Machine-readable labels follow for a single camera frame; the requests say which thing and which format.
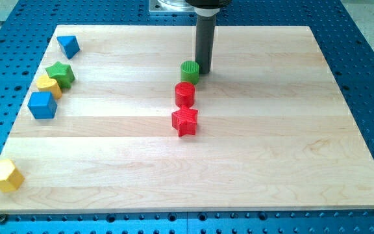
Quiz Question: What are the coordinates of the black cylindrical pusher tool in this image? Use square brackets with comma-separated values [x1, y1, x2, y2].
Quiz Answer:
[186, 0, 232, 74]

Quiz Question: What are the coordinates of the light wooden board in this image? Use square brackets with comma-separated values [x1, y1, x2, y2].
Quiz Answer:
[0, 25, 374, 214]

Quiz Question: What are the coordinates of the red cylinder block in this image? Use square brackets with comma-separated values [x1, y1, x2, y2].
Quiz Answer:
[175, 81, 195, 107]

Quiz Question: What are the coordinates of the yellow heart block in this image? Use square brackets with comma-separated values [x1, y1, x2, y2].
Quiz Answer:
[36, 74, 62, 99]

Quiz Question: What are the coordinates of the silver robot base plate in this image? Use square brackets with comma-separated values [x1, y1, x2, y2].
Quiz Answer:
[149, 0, 194, 14]

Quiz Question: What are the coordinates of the green cylinder block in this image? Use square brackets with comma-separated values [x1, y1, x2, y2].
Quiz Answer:
[181, 60, 199, 85]

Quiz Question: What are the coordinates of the blue triangle block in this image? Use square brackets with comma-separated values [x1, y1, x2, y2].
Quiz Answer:
[56, 35, 80, 59]

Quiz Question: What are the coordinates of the green star block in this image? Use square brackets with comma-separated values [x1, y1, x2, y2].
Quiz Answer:
[45, 61, 75, 88]

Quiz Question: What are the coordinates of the red star block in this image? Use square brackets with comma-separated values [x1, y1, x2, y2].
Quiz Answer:
[171, 106, 198, 137]

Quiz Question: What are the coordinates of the blue cube block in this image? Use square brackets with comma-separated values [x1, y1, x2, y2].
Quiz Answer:
[27, 92, 57, 119]

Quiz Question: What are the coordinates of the yellow hexagon block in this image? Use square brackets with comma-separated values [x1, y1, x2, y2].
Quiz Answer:
[0, 159, 25, 192]

